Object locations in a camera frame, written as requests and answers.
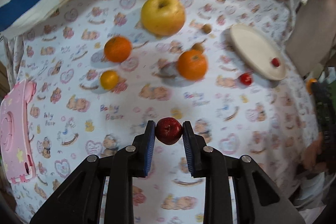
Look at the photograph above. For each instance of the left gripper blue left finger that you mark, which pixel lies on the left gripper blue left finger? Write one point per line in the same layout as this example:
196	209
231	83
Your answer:
95	181

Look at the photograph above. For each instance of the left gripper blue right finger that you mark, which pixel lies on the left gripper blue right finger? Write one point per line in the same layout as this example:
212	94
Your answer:
237	190

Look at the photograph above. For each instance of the small red apple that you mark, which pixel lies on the small red apple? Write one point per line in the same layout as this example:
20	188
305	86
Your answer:
168	130
275	62

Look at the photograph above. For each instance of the red cherry tomato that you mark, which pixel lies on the red cherry tomato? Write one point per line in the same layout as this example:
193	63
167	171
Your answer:
246	79

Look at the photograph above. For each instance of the yellow cherry tomato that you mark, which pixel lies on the yellow cherry tomato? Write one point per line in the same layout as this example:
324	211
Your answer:
109	79

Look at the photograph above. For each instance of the large orange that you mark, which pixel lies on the large orange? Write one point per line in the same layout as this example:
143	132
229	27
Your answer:
192	65

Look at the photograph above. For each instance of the small orange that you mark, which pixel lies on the small orange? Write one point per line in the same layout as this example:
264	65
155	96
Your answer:
117	49

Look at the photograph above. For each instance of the large yellow apple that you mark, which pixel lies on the large yellow apple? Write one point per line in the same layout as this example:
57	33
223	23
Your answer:
163	17

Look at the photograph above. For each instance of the person right hand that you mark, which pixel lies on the person right hand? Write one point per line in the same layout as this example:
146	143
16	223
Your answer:
309	160

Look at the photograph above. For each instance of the red yellow toy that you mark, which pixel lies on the red yellow toy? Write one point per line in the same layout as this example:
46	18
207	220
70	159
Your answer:
309	85

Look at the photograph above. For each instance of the wooden headboard panel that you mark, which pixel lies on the wooden headboard panel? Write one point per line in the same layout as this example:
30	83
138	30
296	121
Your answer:
313	35

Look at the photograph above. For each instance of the pink plastic toy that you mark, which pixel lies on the pink plastic toy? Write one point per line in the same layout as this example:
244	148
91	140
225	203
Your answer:
15	146

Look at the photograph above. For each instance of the cream round plate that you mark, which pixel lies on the cream round plate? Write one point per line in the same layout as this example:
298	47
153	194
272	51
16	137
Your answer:
257	51

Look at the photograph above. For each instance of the baby bear print cloth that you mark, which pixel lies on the baby bear print cloth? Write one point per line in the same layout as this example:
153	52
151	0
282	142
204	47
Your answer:
71	116

